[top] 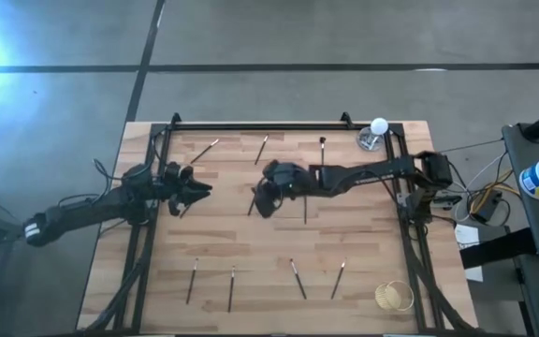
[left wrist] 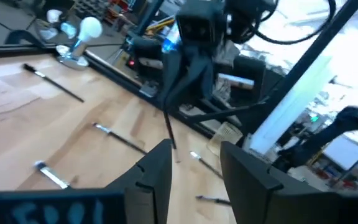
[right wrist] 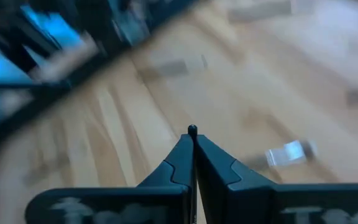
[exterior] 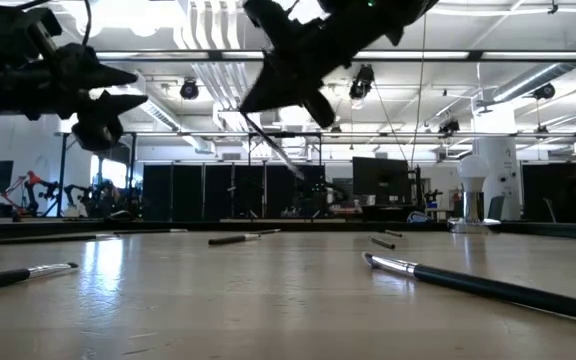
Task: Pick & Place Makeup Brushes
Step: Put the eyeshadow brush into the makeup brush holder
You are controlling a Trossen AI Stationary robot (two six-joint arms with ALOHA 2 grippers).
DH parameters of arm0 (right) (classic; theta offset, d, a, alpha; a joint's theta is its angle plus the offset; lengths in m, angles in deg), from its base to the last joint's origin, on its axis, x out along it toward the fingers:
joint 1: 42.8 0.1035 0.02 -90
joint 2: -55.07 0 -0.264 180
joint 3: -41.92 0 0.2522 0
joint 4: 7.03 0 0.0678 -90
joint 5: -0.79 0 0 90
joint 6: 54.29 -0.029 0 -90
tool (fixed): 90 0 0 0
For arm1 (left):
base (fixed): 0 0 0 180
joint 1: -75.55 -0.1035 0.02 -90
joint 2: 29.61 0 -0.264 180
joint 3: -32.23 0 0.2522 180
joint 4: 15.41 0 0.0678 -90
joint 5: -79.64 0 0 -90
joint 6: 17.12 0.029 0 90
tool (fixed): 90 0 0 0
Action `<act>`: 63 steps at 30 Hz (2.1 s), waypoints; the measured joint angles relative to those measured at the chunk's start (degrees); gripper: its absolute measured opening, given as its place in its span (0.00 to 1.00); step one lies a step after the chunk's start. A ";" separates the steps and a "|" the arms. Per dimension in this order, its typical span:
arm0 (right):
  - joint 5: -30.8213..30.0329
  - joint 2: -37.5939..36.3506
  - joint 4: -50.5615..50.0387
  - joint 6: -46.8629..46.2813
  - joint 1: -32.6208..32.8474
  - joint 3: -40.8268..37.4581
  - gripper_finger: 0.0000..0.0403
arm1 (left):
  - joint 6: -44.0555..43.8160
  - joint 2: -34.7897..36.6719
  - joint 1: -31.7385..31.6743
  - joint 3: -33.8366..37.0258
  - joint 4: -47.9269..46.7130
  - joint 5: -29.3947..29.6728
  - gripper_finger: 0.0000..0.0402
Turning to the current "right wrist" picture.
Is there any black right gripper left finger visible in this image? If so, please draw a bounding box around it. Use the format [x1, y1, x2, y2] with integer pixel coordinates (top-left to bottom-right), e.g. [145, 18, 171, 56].
[24, 133, 198, 224]

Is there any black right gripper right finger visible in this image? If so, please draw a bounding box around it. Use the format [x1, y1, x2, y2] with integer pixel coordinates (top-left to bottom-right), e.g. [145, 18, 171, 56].
[196, 133, 358, 224]

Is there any small clear plastic object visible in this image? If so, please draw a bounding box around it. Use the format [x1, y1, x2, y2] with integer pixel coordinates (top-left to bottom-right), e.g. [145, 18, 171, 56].
[264, 139, 319, 168]

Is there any thin black makeup brush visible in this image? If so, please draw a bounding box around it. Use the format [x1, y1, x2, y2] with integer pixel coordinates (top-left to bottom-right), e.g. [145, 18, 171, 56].
[137, 54, 209, 80]

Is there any black aluminium table frame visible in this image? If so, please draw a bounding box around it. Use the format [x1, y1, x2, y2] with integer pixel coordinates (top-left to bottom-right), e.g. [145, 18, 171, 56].
[0, 0, 211, 162]

